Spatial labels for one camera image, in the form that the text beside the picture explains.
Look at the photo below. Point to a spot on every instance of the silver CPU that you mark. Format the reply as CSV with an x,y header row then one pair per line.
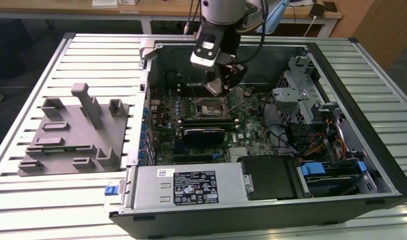
x,y
213,87

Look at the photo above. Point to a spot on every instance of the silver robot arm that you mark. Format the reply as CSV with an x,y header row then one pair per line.
x,y
222,12

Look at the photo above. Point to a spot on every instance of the CPU socket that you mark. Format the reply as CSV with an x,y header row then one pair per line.
x,y
209,108

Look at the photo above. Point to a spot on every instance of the round coin battery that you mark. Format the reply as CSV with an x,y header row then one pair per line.
x,y
246,93

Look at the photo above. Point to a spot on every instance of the RAM slot white clips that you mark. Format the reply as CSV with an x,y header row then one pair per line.
x,y
229,126
209,121
188,86
188,91

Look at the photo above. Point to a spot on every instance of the silver drive cage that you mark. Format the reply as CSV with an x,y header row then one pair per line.
x,y
291,96

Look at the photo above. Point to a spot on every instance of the black phone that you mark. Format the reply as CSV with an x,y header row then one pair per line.
x,y
317,10

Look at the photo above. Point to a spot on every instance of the small black device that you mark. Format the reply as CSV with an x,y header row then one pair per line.
x,y
331,6

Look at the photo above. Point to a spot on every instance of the green motherboard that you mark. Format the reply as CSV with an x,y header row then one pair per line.
x,y
256,130

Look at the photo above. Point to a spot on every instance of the white labelled box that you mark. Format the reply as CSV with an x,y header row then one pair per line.
x,y
127,1

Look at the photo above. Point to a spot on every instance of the black graphics card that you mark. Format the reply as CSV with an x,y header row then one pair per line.
x,y
202,137

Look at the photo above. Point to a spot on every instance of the blue slot retainer clip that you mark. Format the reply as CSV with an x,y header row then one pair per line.
x,y
142,155
145,128
143,137
142,146

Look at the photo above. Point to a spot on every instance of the silver chipset heatsink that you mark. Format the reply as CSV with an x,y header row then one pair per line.
x,y
238,153

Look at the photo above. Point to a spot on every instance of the wooden cabinet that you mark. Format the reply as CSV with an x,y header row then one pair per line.
x,y
383,25

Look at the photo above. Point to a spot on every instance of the black plastic shroud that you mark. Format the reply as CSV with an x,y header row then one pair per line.
x,y
269,177

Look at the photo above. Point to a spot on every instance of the blue disk carrier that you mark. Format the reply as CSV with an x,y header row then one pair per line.
x,y
362,167
311,170

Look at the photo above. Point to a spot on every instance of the grey parts rack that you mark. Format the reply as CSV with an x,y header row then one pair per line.
x,y
72,130

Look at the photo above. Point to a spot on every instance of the silver power supply unit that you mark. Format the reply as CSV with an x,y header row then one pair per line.
x,y
149,182

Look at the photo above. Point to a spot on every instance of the blue case latch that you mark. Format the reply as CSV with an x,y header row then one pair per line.
x,y
110,190

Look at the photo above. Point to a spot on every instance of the black PC case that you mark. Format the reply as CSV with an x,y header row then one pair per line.
x,y
196,222

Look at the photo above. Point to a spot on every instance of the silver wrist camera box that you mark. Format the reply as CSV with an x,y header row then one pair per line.
x,y
206,50

